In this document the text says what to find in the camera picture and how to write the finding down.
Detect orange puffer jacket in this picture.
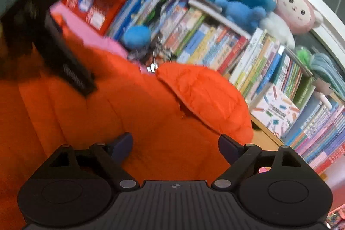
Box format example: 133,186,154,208
1,15,253,229

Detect wooden drawer organizer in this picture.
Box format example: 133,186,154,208
251,116,283,151

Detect white patterned box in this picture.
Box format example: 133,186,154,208
249,82,301,138

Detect red plastic crate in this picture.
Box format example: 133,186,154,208
61,0,127,36

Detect pink bunny-print blanket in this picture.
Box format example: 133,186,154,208
50,2,154,78

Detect right row pastel books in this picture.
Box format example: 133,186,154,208
282,92,344,175

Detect miniature black bicycle model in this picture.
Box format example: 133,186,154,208
127,37,177,73

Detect tall blue books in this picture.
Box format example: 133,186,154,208
107,0,180,41

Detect small blue plush ball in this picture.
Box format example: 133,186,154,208
123,25,151,50

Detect folded teal cloth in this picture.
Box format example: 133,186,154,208
310,53,344,99

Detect green plush toy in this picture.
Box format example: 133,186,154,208
294,45,314,69

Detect row of upright books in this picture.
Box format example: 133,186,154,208
154,0,315,109

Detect pink bunny plush toy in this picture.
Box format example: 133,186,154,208
259,0,323,50

